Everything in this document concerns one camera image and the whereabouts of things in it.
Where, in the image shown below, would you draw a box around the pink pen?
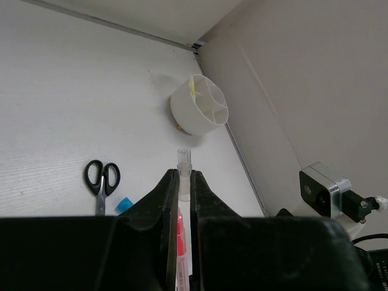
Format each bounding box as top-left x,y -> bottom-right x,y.
176,209 -> 190,291

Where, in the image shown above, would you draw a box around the black handled scissors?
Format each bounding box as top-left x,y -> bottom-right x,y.
84,159 -> 121,216

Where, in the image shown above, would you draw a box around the aluminium rail right side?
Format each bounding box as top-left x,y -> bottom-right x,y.
190,42 -> 267,218

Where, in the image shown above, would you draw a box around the white round compartment container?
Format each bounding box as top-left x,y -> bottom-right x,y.
170,75 -> 229,136

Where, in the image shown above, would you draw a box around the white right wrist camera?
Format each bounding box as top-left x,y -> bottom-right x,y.
292,162 -> 387,239

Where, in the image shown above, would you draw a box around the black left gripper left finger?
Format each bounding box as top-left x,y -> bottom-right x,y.
1,169 -> 179,290

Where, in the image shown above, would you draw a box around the blue black highlighter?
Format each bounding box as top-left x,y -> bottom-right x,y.
115,197 -> 133,215

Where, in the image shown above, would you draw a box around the yellow pen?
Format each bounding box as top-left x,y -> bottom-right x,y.
189,74 -> 202,99

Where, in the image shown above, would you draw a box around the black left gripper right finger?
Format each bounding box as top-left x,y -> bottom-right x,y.
190,171 -> 370,290

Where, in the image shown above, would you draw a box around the clear pen cap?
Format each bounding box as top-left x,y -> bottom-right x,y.
177,149 -> 192,202

